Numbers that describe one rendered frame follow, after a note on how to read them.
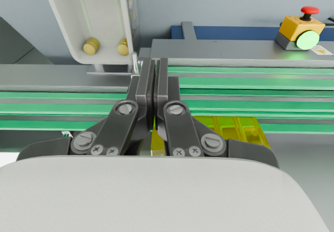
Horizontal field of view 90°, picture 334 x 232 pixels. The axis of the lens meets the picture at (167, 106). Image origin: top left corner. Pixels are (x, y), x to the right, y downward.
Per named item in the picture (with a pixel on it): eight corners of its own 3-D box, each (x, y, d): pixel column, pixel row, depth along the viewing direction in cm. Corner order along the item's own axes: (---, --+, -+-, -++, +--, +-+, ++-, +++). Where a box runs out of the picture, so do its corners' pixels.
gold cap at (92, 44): (89, 35, 50) (83, 41, 47) (101, 40, 51) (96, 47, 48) (86, 45, 52) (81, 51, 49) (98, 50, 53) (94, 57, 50)
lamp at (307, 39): (291, 46, 46) (297, 51, 44) (300, 29, 43) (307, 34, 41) (307, 46, 46) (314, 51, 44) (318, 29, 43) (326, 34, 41)
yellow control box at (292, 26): (273, 39, 52) (285, 50, 47) (285, 13, 47) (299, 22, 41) (295, 39, 52) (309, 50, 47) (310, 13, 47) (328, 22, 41)
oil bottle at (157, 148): (155, 109, 56) (150, 172, 41) (154, 96, 52) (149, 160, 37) (172, 109, 56) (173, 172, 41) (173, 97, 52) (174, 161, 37)
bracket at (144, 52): (141, 75, 54) (138, 88, 49) (138, 47, 47) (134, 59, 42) (152, 75, 54) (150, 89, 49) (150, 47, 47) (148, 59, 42)
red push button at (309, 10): (300, 24, 43) (308, 9, 41) (292, 18, 46) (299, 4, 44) (316, 24, 43) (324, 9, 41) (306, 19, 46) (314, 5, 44)
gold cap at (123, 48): (118, 45, 52) (115, 52, 49) (122, 36, 50) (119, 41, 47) (129, 51, 53) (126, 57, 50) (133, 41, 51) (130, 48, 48)
